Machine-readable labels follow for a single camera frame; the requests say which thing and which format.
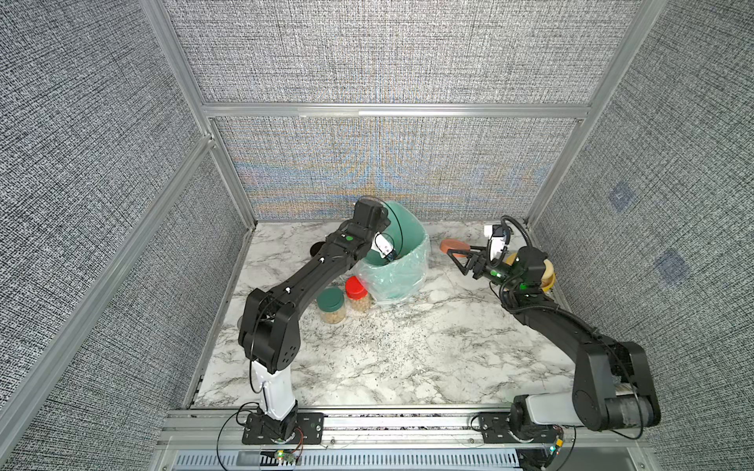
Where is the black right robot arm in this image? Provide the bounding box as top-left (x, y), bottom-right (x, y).
top-left (445, 245), bottom-right (661, 441)

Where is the orange jar lid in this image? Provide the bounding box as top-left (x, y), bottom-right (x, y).
top-left (440, 239), bottom-right (470, 253)

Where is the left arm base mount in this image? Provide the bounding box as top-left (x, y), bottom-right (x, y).
top-left (242, 410), bottom-right (325, 445)

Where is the green trash bin with liner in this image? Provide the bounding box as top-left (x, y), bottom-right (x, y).
top-left (353, 201), bottom-right (431, 304)

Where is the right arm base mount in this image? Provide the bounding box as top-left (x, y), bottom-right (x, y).
top-left (469, 412), bottom-right (561, 445)

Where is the black mug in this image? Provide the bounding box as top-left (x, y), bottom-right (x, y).
top-left (309, 241), bottom-right (325, 258)

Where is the green lid peanut jar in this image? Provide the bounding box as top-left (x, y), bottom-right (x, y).
top-left (316, 287), bottom-right (347, 325)

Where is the red lid peanut jar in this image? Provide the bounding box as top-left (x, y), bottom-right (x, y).
top-left (345, 276), bottom-right (372, 314)

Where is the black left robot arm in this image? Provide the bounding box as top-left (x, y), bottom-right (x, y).
top-left (238, 197), bottom-right (391, 423)

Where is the yellow bamboo steamer basket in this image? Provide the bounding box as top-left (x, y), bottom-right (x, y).
top-left (505, 251), bottom-right (556, 292)

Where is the aluminium front rail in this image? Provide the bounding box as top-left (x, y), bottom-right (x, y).
top-left (147, 404), bottom-right (661, 470)

